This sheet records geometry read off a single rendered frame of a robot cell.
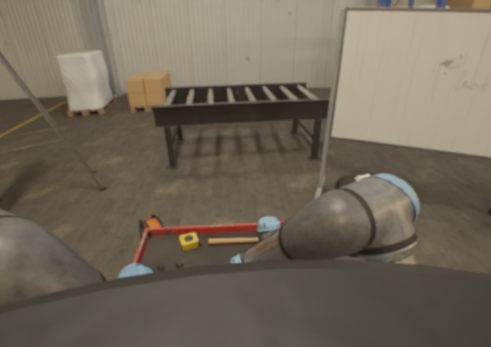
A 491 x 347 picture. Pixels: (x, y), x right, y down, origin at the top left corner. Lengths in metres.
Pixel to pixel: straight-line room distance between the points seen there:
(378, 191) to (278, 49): 8.33
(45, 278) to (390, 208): 0.49
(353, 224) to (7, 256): 0.44
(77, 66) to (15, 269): 7.00
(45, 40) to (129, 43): 2.36
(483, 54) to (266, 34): 6.48
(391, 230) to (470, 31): 2.56
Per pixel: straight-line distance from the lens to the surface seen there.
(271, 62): 8.77
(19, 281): 0.35
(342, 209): 0.47
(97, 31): 9.13
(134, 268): 0.72
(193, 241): 1.35
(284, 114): 3.93
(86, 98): 7.37
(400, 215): 0.55
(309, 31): 8.93
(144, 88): 6.96
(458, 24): 2.96
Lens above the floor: 1.84
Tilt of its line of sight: 29 degrees down
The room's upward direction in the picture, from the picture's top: 1 degrees counter-clockwise
